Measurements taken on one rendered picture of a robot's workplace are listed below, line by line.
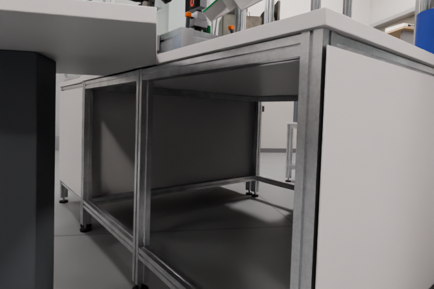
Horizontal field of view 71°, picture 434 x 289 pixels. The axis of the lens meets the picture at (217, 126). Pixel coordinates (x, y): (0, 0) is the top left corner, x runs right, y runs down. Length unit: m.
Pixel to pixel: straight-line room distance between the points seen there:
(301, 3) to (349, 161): 5.69
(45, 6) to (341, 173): 0.59
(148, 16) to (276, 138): 5.25
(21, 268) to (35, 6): 0.73
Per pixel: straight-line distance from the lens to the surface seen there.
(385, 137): 0.77
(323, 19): 0.57
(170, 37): 1.12
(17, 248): 1.07
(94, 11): 0.58
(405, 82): 0.87
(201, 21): 1.30
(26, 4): 0.61
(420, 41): 1.56
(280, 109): 5.74
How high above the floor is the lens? 0.68
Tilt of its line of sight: 2 degrees down
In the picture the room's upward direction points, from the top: 2 degrees clockwise
